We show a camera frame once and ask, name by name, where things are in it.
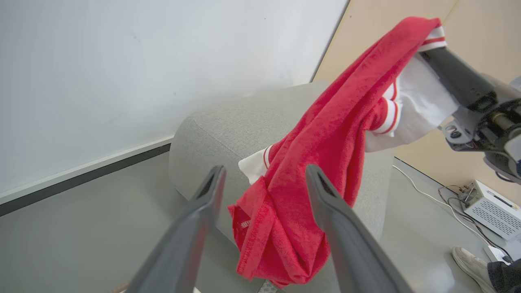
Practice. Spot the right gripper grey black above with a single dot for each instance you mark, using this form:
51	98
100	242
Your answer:
500	130

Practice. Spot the light grey fabric sofa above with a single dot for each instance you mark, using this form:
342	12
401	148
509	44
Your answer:
228	130

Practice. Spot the dark trouser leg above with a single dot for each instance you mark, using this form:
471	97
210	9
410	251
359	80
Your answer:
506	276

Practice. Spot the white perforated electronics box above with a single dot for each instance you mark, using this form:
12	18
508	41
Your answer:
494	211

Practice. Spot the white sneaker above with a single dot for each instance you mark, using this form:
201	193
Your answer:
472	262

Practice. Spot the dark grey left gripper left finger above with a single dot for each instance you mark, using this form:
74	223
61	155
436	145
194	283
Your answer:
183	244

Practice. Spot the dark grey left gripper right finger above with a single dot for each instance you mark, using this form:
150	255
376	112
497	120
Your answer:
350	244

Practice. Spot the red and white garment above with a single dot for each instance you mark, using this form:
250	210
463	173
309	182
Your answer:
325	134

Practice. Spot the small white flat adapter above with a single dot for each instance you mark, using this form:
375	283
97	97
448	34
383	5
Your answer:
494	253

